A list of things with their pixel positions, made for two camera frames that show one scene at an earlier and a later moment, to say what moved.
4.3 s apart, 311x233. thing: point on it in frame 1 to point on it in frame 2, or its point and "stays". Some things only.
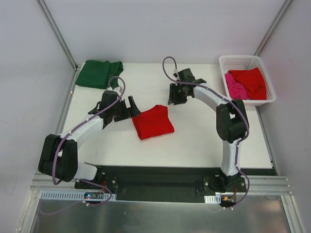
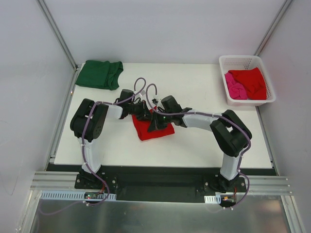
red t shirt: x=153 y=123 stays
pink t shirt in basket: x=237 y=90 stays
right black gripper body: x=176 y=93 to x=160 y=120
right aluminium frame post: x=283 y=10 stays
